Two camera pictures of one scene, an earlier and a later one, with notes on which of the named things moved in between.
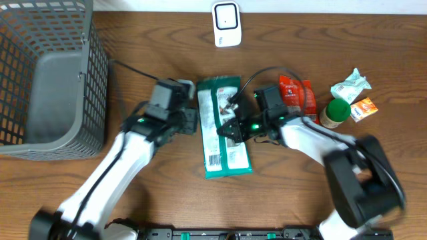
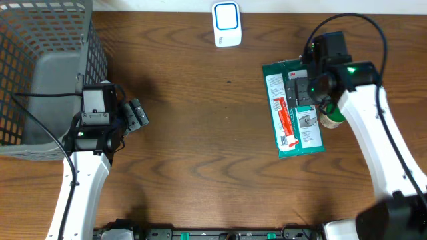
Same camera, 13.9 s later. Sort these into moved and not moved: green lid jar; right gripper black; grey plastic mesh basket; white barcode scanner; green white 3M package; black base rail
Moved: green white 3M package; right gripper black
Not moved: black base rail; white barcode scanner; green lid jar; grey plastic mesh basket
